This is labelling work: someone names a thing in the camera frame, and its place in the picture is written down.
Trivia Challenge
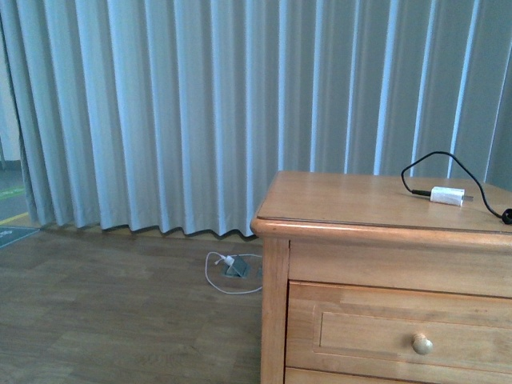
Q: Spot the wooden drawer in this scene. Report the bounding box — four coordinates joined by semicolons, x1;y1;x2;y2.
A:
286;282;511;378
284;368;511;383

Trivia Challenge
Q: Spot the white floor plug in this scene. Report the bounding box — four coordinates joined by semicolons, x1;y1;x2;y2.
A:
214;256;234;266

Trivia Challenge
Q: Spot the grey floor socket box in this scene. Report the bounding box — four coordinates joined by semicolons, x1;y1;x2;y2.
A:
222;256;250;278

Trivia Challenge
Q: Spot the light blue curtain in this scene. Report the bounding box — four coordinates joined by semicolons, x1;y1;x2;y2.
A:
1;1;511;234

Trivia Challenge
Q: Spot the wooden nightstand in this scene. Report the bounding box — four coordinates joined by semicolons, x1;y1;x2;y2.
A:
251;171;511;383

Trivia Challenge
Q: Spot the white charger adapter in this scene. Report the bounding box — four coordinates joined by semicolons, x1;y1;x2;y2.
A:
430;186;474;206

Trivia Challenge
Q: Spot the green floor mat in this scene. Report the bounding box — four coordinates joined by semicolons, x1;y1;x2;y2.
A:
0;226;39;248

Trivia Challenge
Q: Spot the white floor cable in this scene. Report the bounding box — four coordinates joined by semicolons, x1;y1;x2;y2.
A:
205;250;264;296

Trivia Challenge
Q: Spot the black charger cable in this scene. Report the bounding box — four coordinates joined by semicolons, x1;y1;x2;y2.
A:
400;150;512;226

